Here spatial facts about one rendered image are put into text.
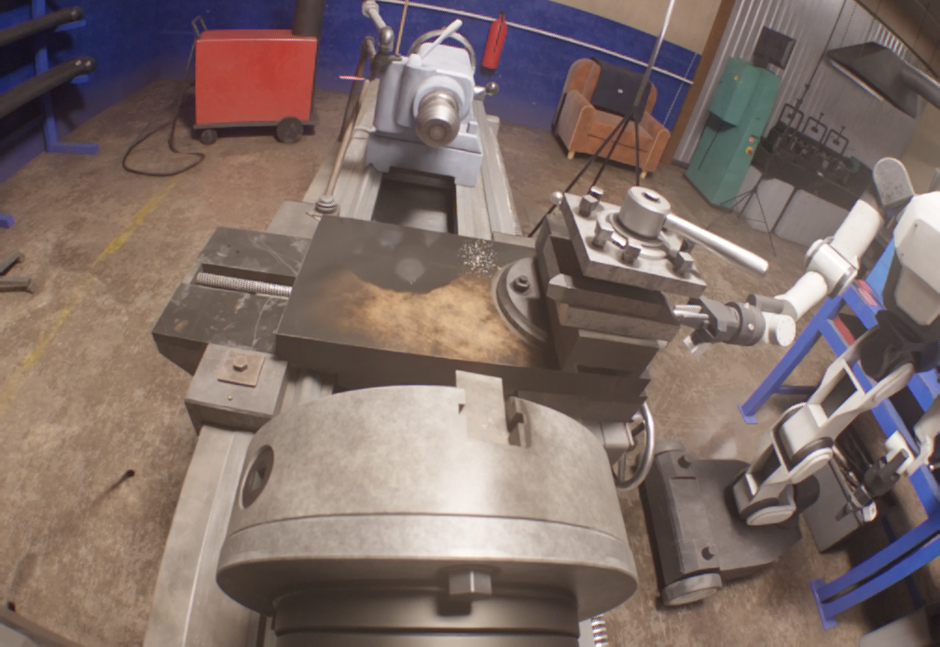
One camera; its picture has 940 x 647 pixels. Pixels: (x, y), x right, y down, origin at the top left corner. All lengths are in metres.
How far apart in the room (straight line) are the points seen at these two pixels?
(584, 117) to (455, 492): 4.13
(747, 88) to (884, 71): 1.68
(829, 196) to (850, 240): 4.38
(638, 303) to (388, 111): 0.76
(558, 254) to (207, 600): 0.62
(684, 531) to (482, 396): 1.42
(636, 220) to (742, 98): 4.29
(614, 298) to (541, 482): 0.39
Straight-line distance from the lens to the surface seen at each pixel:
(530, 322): 0.70
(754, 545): 1.83
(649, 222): 0.58
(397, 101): 1.12
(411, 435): 0.21
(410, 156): 1.26
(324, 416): 0.23
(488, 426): 0.23
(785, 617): 2.08
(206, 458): 0.66
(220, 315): 0.76
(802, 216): 5.43
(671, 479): 1.70
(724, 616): 1.86
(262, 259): 0.86
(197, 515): 0.62
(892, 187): 1.26
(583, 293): 0.56
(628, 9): 5.03
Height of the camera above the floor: 1.39
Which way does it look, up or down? 38 degrees down
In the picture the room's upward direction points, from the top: 16 degrees clockwise
